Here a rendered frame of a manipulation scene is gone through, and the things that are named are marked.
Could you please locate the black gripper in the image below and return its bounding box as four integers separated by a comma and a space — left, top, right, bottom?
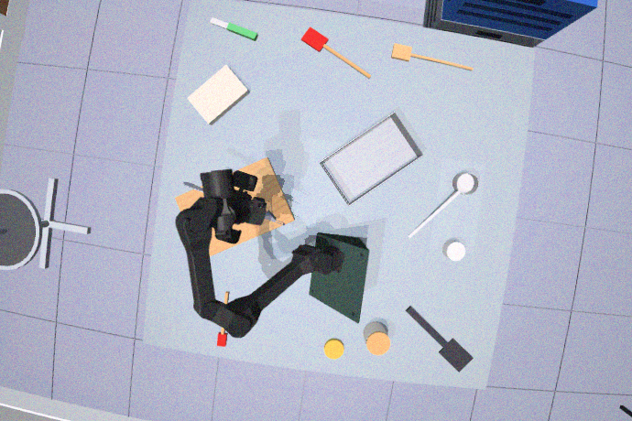
217, 170, 257, 243

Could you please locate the cream flat rectangular block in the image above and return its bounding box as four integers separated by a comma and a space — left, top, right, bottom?
188, 65, 249, 125

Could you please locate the red spatula with wooden handle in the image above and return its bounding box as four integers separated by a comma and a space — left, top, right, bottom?
301, 27, 371, 79

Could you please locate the white cylinder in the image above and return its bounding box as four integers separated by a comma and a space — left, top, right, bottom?
442, 241, 465, 261

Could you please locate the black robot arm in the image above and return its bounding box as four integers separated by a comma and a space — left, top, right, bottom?
175, 168, 345, 339

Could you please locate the light orange flat rectangular board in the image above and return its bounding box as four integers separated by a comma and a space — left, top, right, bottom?
175, 157, 294, 256

